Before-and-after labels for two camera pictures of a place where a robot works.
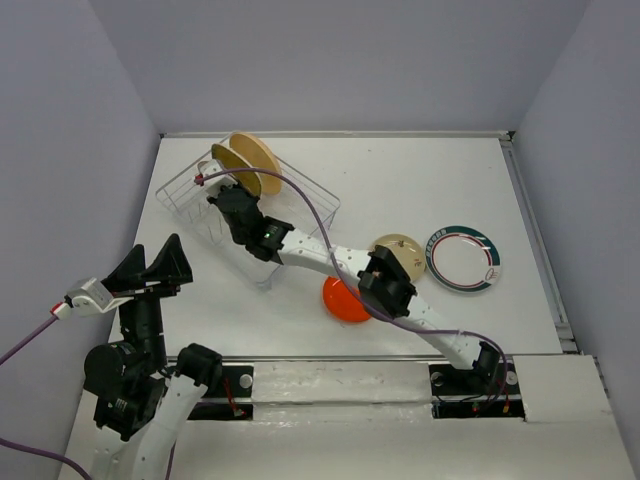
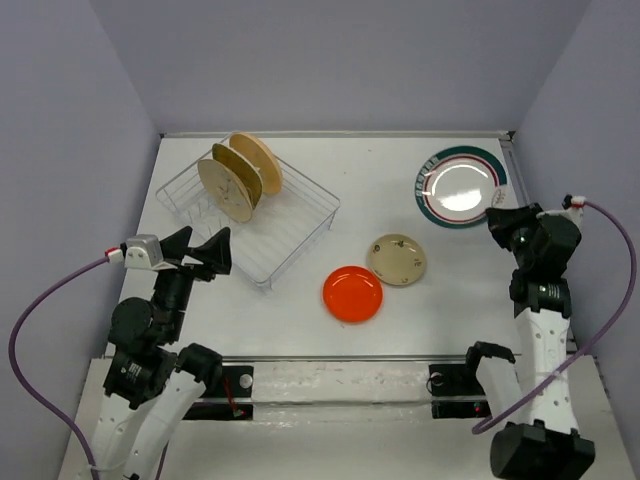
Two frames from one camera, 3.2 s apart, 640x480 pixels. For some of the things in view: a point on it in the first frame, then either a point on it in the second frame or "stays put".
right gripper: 223,198 -> 511,223
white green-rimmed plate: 463,259 -> 455,186
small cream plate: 409,251 stays put
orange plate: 342,302 stays put
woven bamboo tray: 227,160 stays put
